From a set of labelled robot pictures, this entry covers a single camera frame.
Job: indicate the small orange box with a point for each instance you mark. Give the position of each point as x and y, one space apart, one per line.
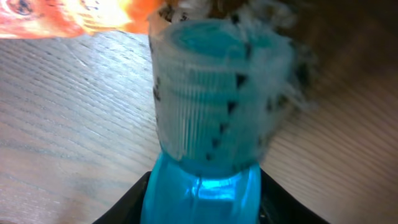
39 19

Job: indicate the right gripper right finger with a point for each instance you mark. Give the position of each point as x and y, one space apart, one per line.
277 206

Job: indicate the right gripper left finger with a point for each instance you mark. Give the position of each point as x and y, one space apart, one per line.
127 210

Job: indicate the blue mouthwash bottle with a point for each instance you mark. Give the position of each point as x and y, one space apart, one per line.
219 91

